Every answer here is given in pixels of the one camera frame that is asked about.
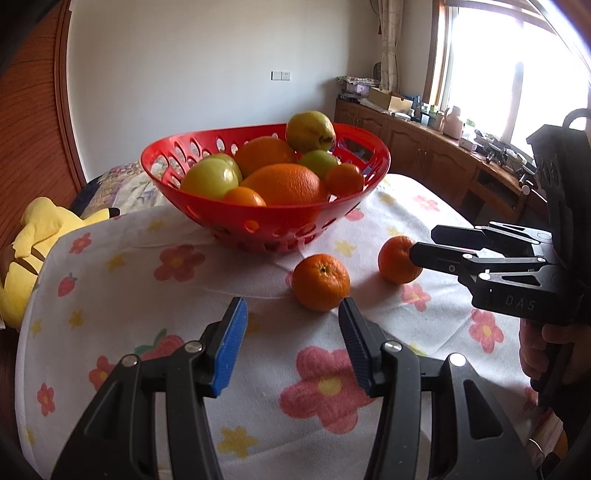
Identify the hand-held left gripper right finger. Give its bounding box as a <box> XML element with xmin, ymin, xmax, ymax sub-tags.
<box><xmin>338</xmin><ymin>298</ymin><xmax>539</xmax><ymax>480</ymax></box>

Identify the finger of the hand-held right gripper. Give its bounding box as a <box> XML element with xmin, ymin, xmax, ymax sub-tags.
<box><xmin>431</xmin><ymin>222</ymin><xmax>553</xmax><ymax>253</ymax></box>
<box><xmin>409</xmin><ymin>244</ymin><xmax>560</xmax><ymax>283</ymax></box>

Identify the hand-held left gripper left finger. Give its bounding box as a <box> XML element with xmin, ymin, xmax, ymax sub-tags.
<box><xmin>51</xmin><ymin>296</ymin><xmax>249</xmax><ymax>480</ymax></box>

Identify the orange mandarin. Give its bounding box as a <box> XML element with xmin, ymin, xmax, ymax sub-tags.
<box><xmin>291</xmin><ymin>254</ymin><xmax>351</xmax><ymax>312</ymax></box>
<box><xmin>223</xmin><ymin>186</ymin><xmax>267</xmax><ymax>208</ymax></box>
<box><xmin>378</xmin><ymin>236</ymin><xmax>424</xmax><ymax>284</ymax></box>
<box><xmin>323</xmin><ymin>163</ymin><xmax>365</xmax><ymax>197</ymax></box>

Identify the red perforated plastic basket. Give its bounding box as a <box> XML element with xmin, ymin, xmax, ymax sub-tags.
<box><xmin>140</xmin><ymin>122</ymin><xmax>391</xmax><ymax>254</ymax></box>

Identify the small green fruit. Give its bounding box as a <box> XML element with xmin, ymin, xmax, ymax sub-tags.
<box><xmin>298</xmin><ymin>150</ymin><xmax>341</xmax><ymax>179</ymax></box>

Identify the green apple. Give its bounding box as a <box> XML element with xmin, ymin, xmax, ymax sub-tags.
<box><xmin>180</xmin><ymin>157</ymin><xmax>241</xmax><ymax>200</ymax></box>

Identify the large yellow pear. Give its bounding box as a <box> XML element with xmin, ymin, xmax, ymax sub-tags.
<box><xmin>285</xmin><ymin>111</ymin><xmax>336</xmax><ymax>154</ymax></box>

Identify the person's right hand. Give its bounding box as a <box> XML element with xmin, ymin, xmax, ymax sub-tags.
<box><xmin>518</xmin><ymin>319</ymin><xmax>575</xmax><ymax>385</ymax></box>

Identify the wooden cabinet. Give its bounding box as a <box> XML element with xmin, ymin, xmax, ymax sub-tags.
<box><xmin>334</xmin><ymin>98</ymin><xmax>551</xmax><ymax>228</ymax></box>

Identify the white flower print blanket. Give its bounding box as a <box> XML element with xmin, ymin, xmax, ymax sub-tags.
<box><xmin>14</xmin><ymin>173</ymin><xmax>568</xmax><ymax>480</ymax></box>

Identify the white plastic bottle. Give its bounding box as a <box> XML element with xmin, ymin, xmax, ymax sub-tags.
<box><xmin>442</xmin><ymin>106</ymin><xmax>465</xmax><ymax>140</ymax></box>

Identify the cardboard box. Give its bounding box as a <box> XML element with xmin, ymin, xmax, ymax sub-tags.
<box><xmin>367</xmin><ymin>88</ymin><xmax>406</xmax><ymax>112</ymax></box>

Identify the large orange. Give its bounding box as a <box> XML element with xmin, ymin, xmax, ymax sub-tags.
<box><xmin>235</xmin><ymin>137</ymin><xmax>299</xmax><ymax>178</ymax></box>
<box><xmin>240</xmin><ymin>164</ymin><xmax>329</xmax><ymax>207</ymax></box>

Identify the window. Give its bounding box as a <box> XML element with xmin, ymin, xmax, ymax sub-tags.
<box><xmin>427</xmin><ymin>0</ymin><xmax>591</xmax><ymax>154</ymax></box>

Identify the stack of folded cloths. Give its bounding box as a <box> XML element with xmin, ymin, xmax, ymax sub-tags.
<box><xmin>337</xmin><ymin>75</ymin><xmax>382</xmax><ymax>100</ymax></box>

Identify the floral quilt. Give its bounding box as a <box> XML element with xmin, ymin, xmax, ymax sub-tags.
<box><xmin>74</xmin><ymin>161</ymin><xmax>168</xmax><ymax>219</ymax></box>

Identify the beige curtain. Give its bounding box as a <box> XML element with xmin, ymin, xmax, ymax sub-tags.
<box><xmin>376</xmin><ymin>0</ymin><xmax>406</xmax><ymax>93</ymax></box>

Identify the yellow plush toy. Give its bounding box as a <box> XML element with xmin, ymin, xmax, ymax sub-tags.
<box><xmin>0</xmin><ymin>197</ymin><xmax>121</xmax><ymax>331</ymax></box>

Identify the wooden slatted panel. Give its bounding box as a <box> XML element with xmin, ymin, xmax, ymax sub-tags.
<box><xmin>0</xmin><ymin>0</ymin><xmax>87</xmax><ymax>251</ymax></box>

